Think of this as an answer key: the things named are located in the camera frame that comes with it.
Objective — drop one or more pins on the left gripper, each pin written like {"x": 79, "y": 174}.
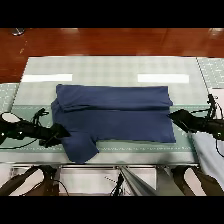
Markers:
{"x": 53, "y": 133}

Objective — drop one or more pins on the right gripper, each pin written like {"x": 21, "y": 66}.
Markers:
{"x": 185, "y": 120}

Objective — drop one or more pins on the dark blue T-shirt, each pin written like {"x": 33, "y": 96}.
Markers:
{"x": 116, "y": 116}

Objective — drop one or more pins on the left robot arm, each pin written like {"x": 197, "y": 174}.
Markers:
{"x": 15, "y": 128}

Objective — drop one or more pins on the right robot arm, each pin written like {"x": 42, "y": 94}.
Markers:
{"x": 213, "y": 128}

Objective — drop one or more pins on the pale blue garment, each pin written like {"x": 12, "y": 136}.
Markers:
{"x": 210, "y": 156}

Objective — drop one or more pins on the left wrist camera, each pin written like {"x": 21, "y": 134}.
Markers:
{"x": 39, "y": 115}

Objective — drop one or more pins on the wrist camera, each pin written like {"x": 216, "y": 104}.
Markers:
{"x": 39, "y": 115}
{"x": 211, "y": 105}

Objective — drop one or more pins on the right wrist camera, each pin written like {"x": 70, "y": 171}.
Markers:
{"x": 211, "y": 105}

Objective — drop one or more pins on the silver frame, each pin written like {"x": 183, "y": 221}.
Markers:
{"x": 140, "y": 185}

